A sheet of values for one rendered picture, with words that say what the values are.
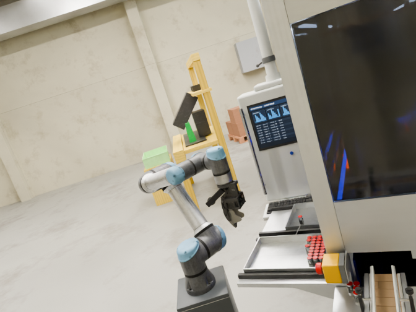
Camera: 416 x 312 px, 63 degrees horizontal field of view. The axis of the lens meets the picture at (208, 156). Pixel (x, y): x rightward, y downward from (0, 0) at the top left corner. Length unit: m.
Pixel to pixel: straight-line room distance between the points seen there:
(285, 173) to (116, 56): 8.29
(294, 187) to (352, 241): 1.11
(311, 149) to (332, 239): 0.34
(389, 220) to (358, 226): 0.10
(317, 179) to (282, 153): 1.09
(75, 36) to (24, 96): 2.20
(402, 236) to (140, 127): 9.19
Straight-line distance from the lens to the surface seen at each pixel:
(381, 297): 1.26
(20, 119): 10.99
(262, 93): 2.19
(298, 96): 1.12
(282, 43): 1.11
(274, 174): 2.32
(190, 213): 1.73
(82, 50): 10.34
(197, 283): 1.69
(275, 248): 1.68
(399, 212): 1.23
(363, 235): 1.27
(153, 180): 1.57
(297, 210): 1.99
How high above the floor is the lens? 1.73
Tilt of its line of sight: 12 degrees down
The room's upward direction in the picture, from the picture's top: 18 degrees counter-clockwise
